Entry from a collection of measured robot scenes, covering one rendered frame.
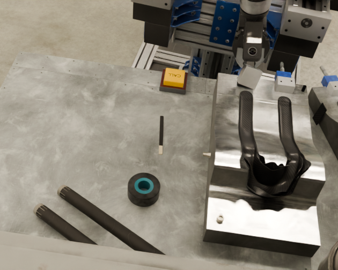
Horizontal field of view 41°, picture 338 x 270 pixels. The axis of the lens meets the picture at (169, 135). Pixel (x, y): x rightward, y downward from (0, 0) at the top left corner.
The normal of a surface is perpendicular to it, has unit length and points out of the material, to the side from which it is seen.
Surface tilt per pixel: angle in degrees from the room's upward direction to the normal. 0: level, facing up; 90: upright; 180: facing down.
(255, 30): 39
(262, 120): 3
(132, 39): 0
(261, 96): 0
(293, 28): 90
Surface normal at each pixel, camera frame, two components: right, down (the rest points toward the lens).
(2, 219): 0.09, -0.65
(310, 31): -0.23, 0.73
